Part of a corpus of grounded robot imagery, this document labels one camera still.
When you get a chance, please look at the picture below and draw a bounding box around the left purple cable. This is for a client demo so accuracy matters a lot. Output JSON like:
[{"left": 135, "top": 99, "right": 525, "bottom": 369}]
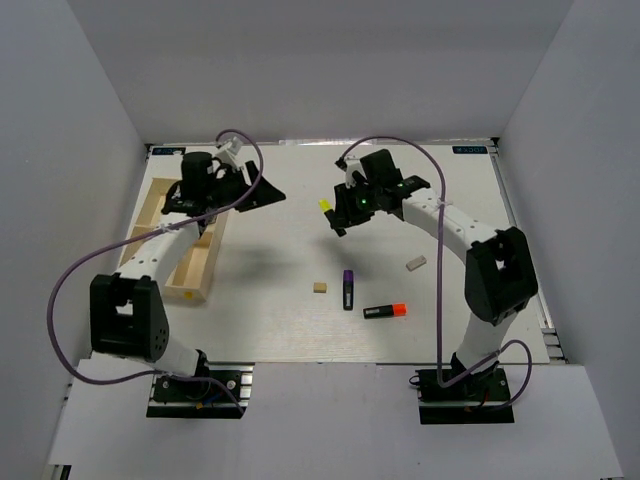
[{"left": 46, "top": 128, "right": 265, "bottom": 416}]

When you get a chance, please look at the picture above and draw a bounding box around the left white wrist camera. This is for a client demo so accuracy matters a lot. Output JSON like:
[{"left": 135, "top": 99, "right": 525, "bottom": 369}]
[{"left": 214, "top": 136, "right": 243, "bottom": 170}]

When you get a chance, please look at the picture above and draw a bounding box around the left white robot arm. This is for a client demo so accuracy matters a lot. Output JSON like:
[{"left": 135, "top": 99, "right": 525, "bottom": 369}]
[{"left": 90, "top": 149, "right": 286, "bottom": 399}]

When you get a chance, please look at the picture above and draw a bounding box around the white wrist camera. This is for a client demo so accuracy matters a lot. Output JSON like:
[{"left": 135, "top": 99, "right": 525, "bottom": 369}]
[
  {"left": 335, "top": 156, "right": 368, "bottom": 189},
  {"left": 214, "top": 136, "right": 243, "bottom": 170}
]

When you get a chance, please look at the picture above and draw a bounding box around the orange cap highlighter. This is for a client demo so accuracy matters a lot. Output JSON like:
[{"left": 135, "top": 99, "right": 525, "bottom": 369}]
[{"left": 362, "top": 303, "right": 407, "bottom": 319}]

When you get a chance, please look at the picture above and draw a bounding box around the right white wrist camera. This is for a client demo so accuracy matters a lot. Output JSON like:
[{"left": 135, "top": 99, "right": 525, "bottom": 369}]
[{"left": 335, "top": 156, "right": 368, "bottom": 189}]

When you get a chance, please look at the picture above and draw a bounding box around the wooden compartment tray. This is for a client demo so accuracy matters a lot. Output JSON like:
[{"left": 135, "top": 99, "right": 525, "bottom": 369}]
[{"left": 131, "top": 177, "right": 229, "bottom": 303}]

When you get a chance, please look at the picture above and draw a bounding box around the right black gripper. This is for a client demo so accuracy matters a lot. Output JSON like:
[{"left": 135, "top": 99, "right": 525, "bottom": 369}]
[{"left": 331, "top": 180, "right": 381, "bottom": 230}]

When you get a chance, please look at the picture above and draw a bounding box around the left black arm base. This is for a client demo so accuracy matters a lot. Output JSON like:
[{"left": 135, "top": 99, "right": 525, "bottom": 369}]
[{"left": 146, "top": 363, "right": 254, "bottom": 419}]

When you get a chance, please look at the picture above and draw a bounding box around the yellow cap highlighter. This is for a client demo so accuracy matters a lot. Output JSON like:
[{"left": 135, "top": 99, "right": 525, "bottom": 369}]
[{"left": 318, "top": 199, "right": 346, "bottom": 237}]

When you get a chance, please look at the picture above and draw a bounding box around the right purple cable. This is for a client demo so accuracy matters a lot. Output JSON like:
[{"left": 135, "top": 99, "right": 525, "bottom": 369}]
[{"left": 342, "top": 134, "right": 532, "bottom": 412}]

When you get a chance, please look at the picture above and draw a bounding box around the purple cable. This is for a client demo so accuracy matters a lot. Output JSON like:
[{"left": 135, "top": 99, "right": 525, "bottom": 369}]
[
  {"left": 342, "top": 134, "right": 532, "bottom": 412},
  {"left": 46, "top": 128, "right": 265, "bottom": 416}
]

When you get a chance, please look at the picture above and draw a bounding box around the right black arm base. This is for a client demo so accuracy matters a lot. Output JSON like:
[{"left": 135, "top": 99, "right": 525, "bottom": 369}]
[{"left": 409, "top": 368, "right": 515, "bottom": 425}]

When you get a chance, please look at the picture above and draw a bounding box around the grey white eraser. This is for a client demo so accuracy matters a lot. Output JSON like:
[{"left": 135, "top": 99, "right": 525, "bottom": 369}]
[{"left": 406, "top": 256, "right": 427, "bottom": 272}]

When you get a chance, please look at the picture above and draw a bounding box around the purple cap highlighter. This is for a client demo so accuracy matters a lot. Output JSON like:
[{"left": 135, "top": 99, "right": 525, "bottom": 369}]
[{"left": 342, "top": 270, "right": 354, "bottom": 311}]

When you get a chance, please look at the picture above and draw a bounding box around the small tan eraser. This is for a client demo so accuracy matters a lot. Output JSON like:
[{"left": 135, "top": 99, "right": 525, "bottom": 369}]
[{"left": 313, "top": 282, "right": 327, "bottom": 293}]

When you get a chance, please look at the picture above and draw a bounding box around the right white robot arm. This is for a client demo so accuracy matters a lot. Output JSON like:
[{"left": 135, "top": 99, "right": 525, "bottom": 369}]
[{"left": 325, "top": 149, "right": 538, "bottom": 399}]

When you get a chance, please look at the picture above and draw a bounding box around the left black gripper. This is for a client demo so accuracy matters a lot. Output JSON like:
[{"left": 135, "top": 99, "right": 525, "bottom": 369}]
[{"left": 204, "top": 160, "right": 285, "bottom": 212}]

